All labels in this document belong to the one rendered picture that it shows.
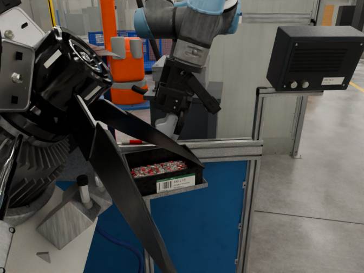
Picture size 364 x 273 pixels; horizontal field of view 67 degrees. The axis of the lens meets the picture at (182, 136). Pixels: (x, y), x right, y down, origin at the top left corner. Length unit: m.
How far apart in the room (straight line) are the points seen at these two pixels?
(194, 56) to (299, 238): 1.58
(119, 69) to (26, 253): 3.89
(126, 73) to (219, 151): 3.43
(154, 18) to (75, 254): 0.55
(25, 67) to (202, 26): 0.34
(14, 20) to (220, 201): 0.94
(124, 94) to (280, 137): 2.48
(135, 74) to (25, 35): 3.87
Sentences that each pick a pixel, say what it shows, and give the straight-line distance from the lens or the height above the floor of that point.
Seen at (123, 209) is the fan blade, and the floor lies 1.02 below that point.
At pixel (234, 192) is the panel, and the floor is 0.62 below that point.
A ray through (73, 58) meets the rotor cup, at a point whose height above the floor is 1.23.
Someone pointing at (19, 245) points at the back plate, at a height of 0.93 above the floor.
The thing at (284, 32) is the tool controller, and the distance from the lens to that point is 0.98.
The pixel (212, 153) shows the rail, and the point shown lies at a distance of 1.03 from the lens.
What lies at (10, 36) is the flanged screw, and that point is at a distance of 0.51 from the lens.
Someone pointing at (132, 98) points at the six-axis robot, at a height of 0.14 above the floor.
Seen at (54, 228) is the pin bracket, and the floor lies 0.93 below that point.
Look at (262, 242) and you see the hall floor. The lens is 1.89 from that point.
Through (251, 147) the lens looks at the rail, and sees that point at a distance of 1.06.
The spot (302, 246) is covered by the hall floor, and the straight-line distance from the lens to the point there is 1.94.
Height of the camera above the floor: 1.28
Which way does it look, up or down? 23 degrees down
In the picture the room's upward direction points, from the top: straight up
